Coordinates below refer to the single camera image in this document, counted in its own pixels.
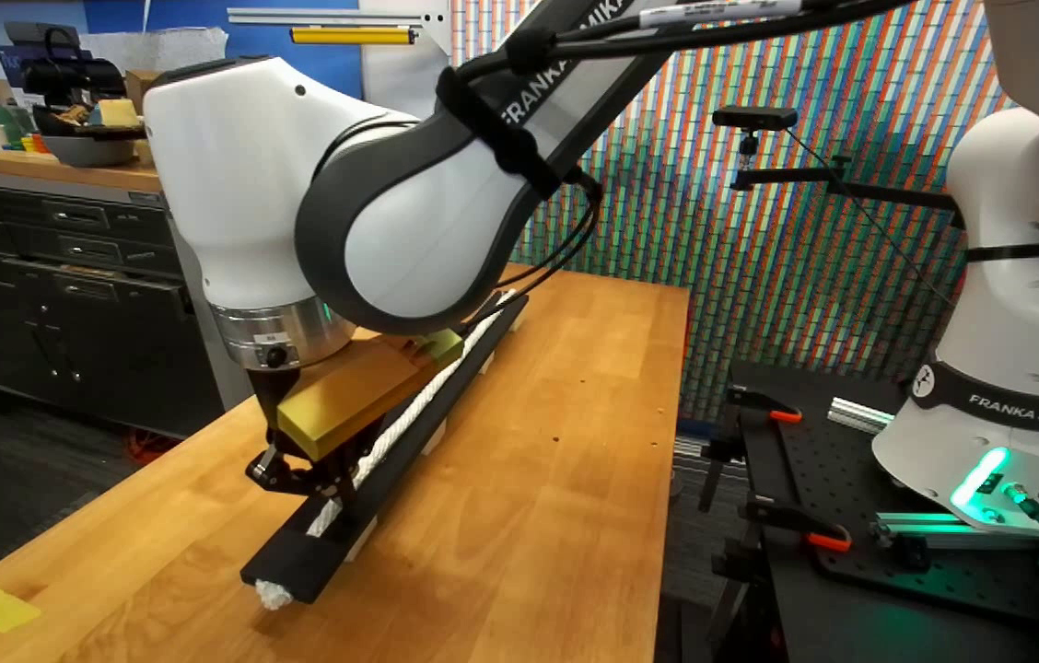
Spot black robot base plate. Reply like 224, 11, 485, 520
729, 364, 1039, 663

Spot long black channel rail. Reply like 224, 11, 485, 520
238, 291, 527, 611

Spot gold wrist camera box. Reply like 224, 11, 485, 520
276, 330, 463, 460

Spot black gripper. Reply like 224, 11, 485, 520
247, 368, 353, 494

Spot orange black clamp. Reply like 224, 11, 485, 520
726, 384, 804, 428
744, 494, 853, 556

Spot grey metal tool cabinet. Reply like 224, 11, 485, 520
0, 156, 247, 438

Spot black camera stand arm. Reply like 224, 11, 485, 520
710, 108, 961, 227

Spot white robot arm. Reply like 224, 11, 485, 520
142, 0, 1039, 535

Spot blue foam board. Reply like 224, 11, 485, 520
80, 0, 416, 97

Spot white rope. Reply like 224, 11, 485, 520
250, 307, 512, 618

